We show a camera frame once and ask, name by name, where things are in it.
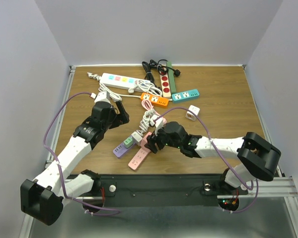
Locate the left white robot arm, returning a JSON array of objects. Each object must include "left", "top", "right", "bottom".
[{"left": 20, "top": 100, "right": 129, "bottom": 226}]

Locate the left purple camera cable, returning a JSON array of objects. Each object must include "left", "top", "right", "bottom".
[{"left": 44, "top": 92, "right": 121, "bottom": 217}]

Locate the teal power strip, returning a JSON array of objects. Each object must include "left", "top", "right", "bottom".
[{"left": 171, "top": 89, "right": 200, "bottom": 103}]

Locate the white purple-strip cable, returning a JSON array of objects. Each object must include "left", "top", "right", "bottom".
[{"left": 138, "top": 110, "right": 158, "bottom": 134}]

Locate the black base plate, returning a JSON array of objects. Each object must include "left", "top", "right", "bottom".
[{"left": 72, "top": 174, "right": 249, "bottom": 208}]

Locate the black coiled power cable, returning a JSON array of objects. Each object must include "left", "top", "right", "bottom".
[{"left": 141, "top": 59, "right": 182, "bottom": 88}]

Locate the pink cube socket adapter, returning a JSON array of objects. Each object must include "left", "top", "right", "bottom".
[{"left": 140, "top": 132, "right": 152, "bottom": 149}]

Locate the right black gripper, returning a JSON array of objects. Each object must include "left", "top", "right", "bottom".
[{"left": 146, "top": 124, "right": 182, "bottom": 152}]

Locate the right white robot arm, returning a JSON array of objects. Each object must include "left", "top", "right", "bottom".
[{"left": 145, "top": 121, "right": 281, "bottom": 193}]

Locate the white multicolour power strip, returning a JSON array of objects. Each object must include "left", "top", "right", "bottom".
[{"left": 98, "top": 73, "right": 152, "bottom": 92}]

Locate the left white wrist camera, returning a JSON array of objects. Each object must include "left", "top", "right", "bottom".
[{"left": 90, "top": 91, "right": 111, "bottom": 105}]

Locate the white cube socket adapter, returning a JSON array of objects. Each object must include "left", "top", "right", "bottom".
[{"left": 185, "top": 105, "right": 200, "bottom": 121}]

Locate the green power strip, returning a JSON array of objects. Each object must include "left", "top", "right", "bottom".
[{"left": 166, "top": 61, "right": 176, "bottom": 94}]

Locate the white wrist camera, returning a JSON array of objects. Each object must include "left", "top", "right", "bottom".
[
  {"left": 90, "top": 91, "right": 111, "bottom": 105},
  {"left": 150, "top": 118, "right": 166, "bottom": 134}
]

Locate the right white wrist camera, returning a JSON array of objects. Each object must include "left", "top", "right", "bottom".
[{"left": 150, "top": 118, "right": 166, "bottom": 134}]

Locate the green usb charger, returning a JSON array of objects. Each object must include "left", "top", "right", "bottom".
[{"left": 123, "top": 137, "right": 134, "bottom": 149}]

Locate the purple power strip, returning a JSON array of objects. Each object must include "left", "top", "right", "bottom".
[{"left": 113, "top": 142, "right": 136, "bottom": 159}]

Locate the beige red power strip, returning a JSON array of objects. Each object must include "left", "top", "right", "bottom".
[{"left": 158, "top": 71, "right": 171, "bottom": 99}]

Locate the pink power strip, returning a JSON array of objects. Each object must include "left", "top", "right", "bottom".
[{"left": 128, "top": 148, "right": 151, "bottom": 171}]

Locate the white usb charger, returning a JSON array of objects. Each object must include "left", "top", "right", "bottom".
[{"left": 131, "top": 131, "right": 143, "bottom": 145}]

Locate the white power strip cable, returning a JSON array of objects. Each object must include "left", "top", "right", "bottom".
[{"left": 86, "top": 72, "right": 163, "bottom": 103}]

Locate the pink power strip cable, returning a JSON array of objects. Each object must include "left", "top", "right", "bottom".
[{"left": 141, "top": 99, "right": 167, "bottom": 124}]

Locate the orange power strip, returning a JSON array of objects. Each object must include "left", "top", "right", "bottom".
[{"left": 141, "top": 93, "right": 169, "bottom": 108}]

